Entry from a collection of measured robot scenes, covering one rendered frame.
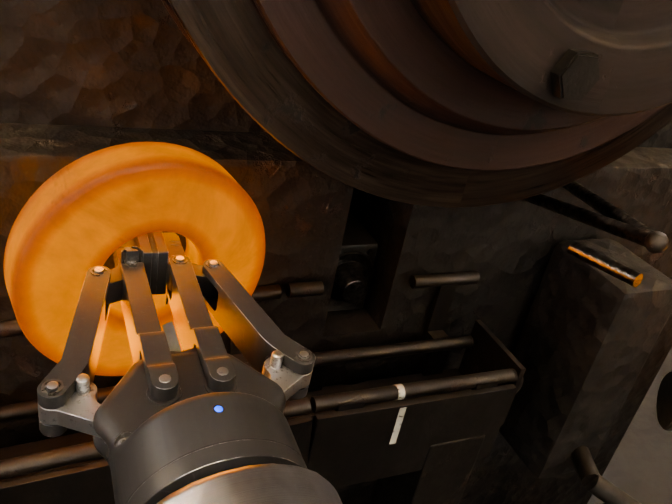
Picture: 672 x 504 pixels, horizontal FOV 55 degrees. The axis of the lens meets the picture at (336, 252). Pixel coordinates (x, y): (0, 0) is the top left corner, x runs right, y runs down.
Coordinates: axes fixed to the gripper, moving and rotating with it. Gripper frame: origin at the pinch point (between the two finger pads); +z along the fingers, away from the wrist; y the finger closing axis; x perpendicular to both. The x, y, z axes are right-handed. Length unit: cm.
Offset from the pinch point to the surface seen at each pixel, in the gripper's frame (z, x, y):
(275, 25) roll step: -4.1, 14.8, 4.9
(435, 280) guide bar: 4.7, -8.5, 26.7
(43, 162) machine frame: 6.8, 1.9, -5.4
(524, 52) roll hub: -10.8, 16.4, 14.4
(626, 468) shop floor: 26, -86, 118
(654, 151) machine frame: 11, 2, 55
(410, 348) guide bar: 2.4, -14.4, 24.6
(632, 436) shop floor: 34, -87, 128
